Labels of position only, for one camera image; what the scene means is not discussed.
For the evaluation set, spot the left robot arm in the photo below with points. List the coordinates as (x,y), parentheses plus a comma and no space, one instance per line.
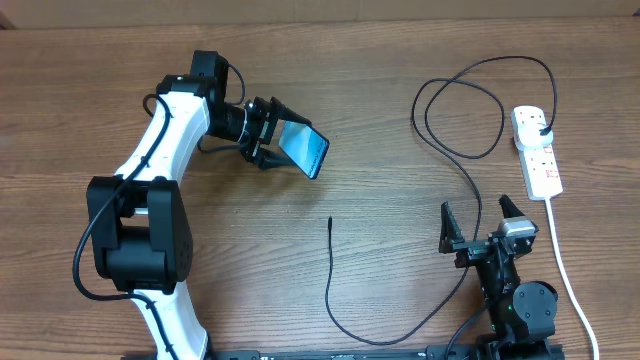
(138,227)

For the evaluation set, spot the blue Samsung Galaxy smartphone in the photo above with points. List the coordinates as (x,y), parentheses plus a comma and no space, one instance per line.
(305,146)

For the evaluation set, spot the white charger plug adapter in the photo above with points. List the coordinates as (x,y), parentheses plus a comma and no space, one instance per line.
(528,136)

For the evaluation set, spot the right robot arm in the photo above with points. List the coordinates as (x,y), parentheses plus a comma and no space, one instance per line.
(521,314)

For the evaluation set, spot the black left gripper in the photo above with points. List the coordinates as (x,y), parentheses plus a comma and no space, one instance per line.
(266,123)

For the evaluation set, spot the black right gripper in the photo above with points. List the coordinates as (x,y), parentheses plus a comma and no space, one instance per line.
(471,250)

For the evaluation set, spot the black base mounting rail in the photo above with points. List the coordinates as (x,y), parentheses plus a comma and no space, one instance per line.
(432,352)

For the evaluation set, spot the white power strip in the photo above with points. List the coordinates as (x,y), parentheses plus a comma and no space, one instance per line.
(539,166)

